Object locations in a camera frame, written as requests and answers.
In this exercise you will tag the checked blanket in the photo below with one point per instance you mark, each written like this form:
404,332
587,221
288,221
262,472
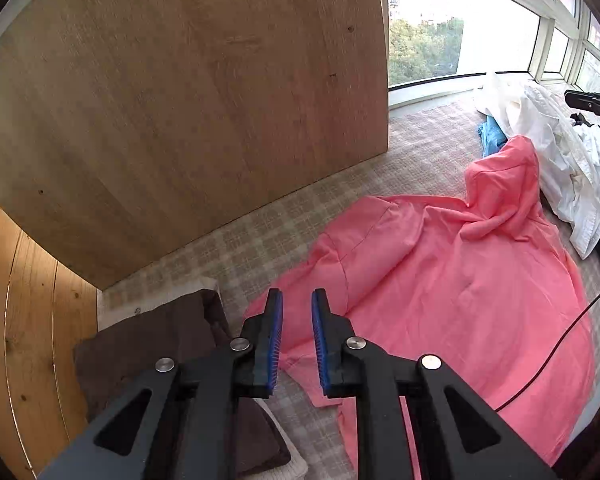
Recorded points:
280,220

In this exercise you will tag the window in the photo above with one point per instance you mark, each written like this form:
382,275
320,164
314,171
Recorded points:
480,20

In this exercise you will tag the brown folded cloth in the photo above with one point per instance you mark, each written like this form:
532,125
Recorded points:
155,330

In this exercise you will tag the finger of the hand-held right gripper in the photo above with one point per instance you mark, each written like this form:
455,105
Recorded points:
597,104

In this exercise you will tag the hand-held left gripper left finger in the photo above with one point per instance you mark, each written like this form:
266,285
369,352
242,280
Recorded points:
276,330

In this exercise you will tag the white crumpled clothes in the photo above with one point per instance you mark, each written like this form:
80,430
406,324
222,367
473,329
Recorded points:
545,130

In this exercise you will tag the pine wood panel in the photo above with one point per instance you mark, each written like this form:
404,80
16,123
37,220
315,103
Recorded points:
30,335

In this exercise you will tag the blue cloth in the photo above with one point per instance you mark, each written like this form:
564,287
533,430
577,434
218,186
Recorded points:
492,137

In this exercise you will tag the pink shirt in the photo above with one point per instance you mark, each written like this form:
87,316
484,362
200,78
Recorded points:
430,285

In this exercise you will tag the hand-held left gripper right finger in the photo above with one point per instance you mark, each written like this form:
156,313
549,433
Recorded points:
319,330

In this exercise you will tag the beige folded cloth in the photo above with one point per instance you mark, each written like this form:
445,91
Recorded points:
292,465

